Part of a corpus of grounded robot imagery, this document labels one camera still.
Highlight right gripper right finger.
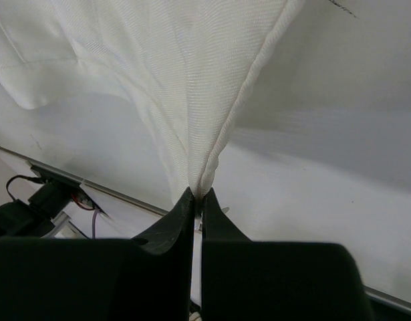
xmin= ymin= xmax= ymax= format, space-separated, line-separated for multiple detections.
xmin=201 ymin=190 xmax=255 ymax=320

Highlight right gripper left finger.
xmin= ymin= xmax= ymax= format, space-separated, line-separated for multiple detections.
xmin=132 ymin=189 xmax=194 ymax=320

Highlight white pleated skirt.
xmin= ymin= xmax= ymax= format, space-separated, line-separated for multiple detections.
xmin=0 ymin=1 xmax=303 ymax=199

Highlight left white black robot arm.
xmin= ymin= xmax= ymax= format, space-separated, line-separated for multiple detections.
xmin=0 ymin=186 xmax=87 ymax=239

